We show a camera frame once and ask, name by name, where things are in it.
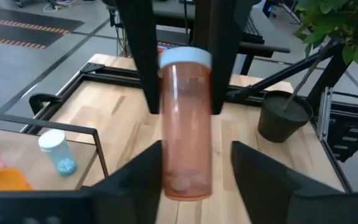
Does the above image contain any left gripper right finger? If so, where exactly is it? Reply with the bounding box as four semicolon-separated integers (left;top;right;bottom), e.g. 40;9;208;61
231;141;358;224

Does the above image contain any wooden shelf with black frame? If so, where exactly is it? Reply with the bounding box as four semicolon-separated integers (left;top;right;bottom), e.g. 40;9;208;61
0;110;110;191

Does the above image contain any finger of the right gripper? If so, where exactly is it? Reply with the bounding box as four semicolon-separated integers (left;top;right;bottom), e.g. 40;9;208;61
193;0;241;115
116;0;162;114

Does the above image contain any green potted plant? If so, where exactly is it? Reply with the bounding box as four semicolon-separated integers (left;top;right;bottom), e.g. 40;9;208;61
257;0;358;143

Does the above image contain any black frame handle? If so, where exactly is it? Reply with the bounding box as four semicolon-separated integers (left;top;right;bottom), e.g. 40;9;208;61
29;92;62;116

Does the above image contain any blue pill bottle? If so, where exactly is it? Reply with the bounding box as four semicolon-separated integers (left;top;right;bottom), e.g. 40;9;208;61
38;129;78;177

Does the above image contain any black mat with hazard stripes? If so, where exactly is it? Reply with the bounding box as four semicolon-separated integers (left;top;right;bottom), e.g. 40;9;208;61
0;7;85;50

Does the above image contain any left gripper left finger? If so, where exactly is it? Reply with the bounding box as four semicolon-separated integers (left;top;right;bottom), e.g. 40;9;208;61
0;140;163;224

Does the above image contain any dark grey desk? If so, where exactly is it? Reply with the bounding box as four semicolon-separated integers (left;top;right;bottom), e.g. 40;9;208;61
152;0;291;76

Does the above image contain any orange bottle with capsules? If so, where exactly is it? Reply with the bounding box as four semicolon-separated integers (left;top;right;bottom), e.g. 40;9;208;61
0;167;33;191

